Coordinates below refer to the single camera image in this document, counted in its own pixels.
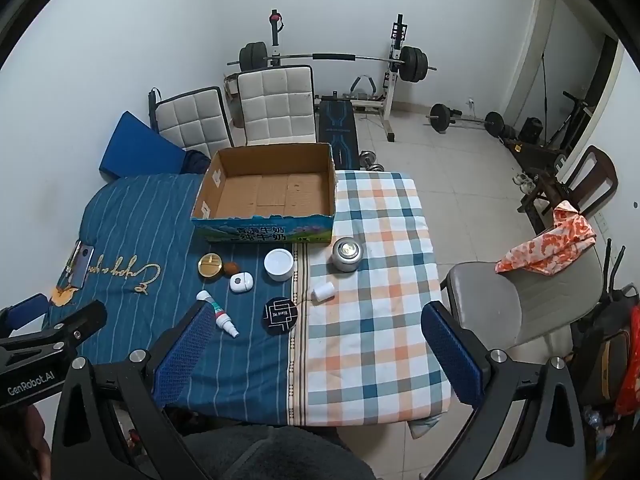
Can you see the plaid checkered cloth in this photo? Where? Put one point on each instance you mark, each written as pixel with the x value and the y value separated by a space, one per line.
pixel 360 358

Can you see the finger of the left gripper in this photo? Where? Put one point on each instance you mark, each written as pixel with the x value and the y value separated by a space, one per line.
pixel 15 317
pixel 76 328

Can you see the chrome dumbbell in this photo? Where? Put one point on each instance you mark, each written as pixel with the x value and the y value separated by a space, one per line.
pixel 369 162

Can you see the weight bench rack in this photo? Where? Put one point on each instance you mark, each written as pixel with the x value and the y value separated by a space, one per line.
pixel 390 79

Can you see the blue striped bed sheet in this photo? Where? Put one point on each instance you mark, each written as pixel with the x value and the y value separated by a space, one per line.
pixel 145 270

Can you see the black round tin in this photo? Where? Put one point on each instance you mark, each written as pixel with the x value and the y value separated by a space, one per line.
pixel 280 316

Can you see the white padded chair left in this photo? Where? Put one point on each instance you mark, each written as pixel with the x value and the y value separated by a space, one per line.
pixel 194 121

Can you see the small white cap container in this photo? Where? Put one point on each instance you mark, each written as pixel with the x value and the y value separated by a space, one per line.
pixel 323 292

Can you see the open cardboard box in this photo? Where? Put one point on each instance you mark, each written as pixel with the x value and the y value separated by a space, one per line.
pixel 277 193

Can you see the brown walnut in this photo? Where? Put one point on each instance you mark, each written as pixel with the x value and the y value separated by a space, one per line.
pixel 231 268

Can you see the barbell on floor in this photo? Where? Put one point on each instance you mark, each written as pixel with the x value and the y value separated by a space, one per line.
pixel 441 117

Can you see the white padded chair right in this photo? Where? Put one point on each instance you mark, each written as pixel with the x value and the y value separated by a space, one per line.
pixel 277 105

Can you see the white round jar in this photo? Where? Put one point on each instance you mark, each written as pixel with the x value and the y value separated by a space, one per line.
pixel 279 264

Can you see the dark blue clothing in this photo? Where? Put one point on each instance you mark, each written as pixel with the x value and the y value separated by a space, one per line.
pixel 195 162

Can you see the gold round tin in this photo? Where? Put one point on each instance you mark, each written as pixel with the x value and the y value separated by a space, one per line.
pixel 210 265

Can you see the barbell on rack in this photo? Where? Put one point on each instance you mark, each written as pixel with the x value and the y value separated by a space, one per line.
pixel 412 64

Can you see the blue foam mat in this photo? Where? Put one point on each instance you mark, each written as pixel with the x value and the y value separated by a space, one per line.
pixel 137 150

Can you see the white spray bottle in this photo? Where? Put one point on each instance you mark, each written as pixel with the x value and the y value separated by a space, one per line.
pixel 222 319

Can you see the white oval case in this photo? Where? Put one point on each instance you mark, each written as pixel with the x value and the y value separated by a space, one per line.
pixel 241 282

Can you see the smartphone on bed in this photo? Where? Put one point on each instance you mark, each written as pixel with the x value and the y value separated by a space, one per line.
pixel 79 266

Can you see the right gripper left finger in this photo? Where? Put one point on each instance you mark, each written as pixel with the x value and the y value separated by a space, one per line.
pixel 111 421

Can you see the grey office chair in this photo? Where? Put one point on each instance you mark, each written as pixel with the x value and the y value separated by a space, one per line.
pixel 521 312

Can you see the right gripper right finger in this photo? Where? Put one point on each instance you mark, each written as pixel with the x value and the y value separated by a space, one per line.
pixel 547 442

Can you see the dark wooden chair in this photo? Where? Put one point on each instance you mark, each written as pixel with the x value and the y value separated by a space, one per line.
pixel 588 188

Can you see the blue black bench pad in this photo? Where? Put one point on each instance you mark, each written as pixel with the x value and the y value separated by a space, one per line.
pixel 337 127

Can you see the white padded chair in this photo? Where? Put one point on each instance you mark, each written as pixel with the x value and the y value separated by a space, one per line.
pixel 194 121
pixel 277 105

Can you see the silver metal tin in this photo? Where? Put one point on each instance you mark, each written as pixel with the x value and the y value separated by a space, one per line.
pixel 347 254

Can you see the orange white patterned cloth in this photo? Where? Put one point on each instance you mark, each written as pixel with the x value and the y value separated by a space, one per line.
pixel 553 250

